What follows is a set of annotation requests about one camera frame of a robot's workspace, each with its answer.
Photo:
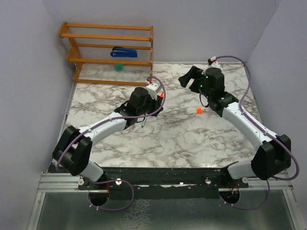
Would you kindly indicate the aluminium frame rail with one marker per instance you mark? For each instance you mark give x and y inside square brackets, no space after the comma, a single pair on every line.
[65,183]

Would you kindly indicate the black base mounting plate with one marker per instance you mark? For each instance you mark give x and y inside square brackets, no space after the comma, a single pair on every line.
[163,183]

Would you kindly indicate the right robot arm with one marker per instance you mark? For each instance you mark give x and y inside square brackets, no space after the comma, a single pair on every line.
[272,151]

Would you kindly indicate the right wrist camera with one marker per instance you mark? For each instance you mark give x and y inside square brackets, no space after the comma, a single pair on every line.
[213,63]

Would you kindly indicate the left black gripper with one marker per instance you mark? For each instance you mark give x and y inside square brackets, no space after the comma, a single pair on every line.
[156,103]

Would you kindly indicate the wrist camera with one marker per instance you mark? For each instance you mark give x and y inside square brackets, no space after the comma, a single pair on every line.
[153,89]
[213,63]

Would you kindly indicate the wooden shelf rack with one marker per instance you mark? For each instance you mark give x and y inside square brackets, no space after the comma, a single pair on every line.
[92,44]

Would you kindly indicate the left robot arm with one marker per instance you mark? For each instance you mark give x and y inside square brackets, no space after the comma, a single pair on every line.
[73,149]

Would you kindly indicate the blue stapler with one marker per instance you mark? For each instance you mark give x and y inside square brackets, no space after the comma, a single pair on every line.
[121,52]

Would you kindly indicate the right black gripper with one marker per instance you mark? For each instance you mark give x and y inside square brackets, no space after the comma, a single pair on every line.
[194,73]

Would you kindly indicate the green eraser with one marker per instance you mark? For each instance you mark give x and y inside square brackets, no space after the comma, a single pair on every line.
[119,67]

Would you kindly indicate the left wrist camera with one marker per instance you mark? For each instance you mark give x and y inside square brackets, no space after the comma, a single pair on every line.
[153,89]

